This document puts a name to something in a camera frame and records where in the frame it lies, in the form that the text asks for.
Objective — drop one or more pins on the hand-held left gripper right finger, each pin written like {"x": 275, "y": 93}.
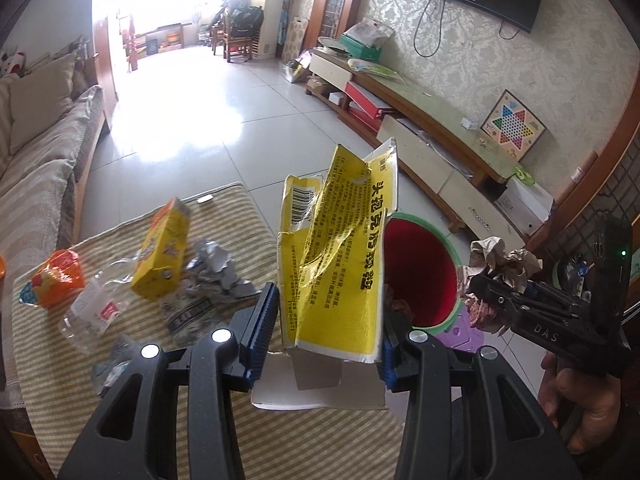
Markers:
{"x": 390, "y": 375}

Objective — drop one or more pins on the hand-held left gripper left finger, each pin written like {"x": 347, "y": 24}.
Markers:
{"x": 260, "y": 330}

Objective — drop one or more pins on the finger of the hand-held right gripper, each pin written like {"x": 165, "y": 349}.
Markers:
{"x": 505, "y": 300}
{"x": 540, "y": 291}

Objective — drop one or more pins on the brown wrapper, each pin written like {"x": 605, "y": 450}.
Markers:
{"x": 500, "y": 255}

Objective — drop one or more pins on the dark printed wrapper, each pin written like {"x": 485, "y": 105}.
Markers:
{"x": 192, "y": 317}

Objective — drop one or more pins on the grey foil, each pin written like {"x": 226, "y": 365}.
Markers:
{"x": 220, "y": 272}

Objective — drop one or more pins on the red bin with green rim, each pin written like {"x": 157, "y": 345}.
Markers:
{"x": 425, "y": 270}

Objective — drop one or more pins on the torn yellow cardboard box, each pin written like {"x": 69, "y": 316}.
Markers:
{"x": 330, "y": 260}

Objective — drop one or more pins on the small yellow box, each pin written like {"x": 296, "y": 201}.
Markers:
{"x": 160, "y": 250}

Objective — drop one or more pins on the clear plastic bottle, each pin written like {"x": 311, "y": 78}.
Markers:
{"x": 95, "y": 310}

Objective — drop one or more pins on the orange snack bag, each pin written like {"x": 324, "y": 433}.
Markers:
{"x": 55, "y": 280}

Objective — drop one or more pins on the person's right hand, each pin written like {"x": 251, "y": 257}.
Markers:
{"x": 585, "y": 410}

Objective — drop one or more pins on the purple stool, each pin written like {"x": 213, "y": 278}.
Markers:
{"x": 460, "y": 340}

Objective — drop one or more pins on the large white box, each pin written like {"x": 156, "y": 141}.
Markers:
{"x": 525, "y": 205}

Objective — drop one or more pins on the small green toy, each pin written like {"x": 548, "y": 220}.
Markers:
{"x": 524, "y": 175}

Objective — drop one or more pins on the dark wooden lattice furniture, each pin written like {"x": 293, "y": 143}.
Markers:
{"x": 600, "y": 185}

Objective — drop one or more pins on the star checkers board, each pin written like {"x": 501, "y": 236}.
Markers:
{"x": 512, "y": 125}

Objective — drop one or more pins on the small white box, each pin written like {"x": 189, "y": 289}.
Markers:
{"x": 468, "y": 124}

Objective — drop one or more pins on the wooden television cabinet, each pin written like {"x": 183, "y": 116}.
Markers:
{"x": 435, "y": 110}

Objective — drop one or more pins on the brown cardboard box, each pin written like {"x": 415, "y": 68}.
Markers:
{"x": 319, "y": 87}

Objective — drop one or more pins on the sofa with striped cover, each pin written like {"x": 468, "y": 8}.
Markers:
{"x": 45, "y": 185}

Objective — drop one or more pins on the shiny bag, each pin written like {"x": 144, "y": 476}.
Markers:
{"x": 296, "y": 71}

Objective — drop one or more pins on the yellow-green plastic bag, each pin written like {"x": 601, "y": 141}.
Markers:
{"x": 375, "y": 69}

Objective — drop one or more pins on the wooden chair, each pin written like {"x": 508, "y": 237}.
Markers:
{"x": 235, "y": 47}

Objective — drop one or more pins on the green box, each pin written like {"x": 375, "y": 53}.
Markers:
{"x": 360, "y": 50}

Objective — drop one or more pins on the patterned board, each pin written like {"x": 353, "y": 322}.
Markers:
{"x": 298, "y": 37}

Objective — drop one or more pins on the white plastic bag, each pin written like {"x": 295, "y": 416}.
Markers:
{"x": 370, "y": 30}

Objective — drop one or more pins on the low wooden table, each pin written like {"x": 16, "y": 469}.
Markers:
{"x": 167, "y": 35}

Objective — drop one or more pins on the black backpack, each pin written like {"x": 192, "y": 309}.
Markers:
{"x": 246, "y": 21}

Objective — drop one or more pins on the patterned cushion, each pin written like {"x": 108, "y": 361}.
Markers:
{"x": 80, "y": 70}

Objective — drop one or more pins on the beige cushion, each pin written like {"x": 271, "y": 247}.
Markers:
{"x": 42, "y": 100}

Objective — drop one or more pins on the white pink plush toy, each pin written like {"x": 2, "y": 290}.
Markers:
{"x": 11, "y": 64}

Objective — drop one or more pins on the turned wooden post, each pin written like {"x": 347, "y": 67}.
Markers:
{"x": 133, "y": 45}

